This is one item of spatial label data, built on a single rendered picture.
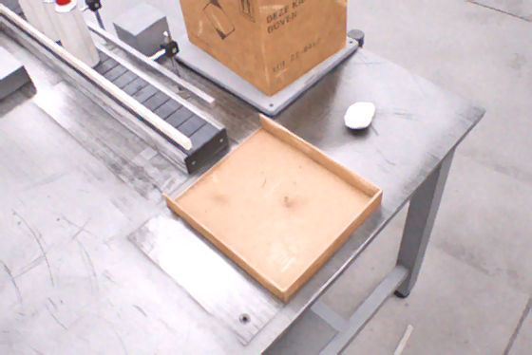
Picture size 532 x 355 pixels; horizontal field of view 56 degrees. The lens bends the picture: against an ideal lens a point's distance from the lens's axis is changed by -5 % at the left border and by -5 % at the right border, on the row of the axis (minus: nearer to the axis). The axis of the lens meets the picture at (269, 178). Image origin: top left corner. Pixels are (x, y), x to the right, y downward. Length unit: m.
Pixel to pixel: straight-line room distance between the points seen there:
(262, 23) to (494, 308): 1.24
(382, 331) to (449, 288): 0.28
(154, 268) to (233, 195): 0.20
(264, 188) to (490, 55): 1.88
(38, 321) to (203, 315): 0.29
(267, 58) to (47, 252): 0.56
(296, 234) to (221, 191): 0.17
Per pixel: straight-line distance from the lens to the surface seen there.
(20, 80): 1.40
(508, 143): 2.29
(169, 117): 1.09
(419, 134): 1.09
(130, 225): 1.00
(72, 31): 1.22
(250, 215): 0.95
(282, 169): 1.01
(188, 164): 1.02
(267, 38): 1.04
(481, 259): 1.93
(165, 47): 1.12
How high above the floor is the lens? 1.62
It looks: 51 degrees down
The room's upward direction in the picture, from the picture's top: 8 degrees counter-clockwise
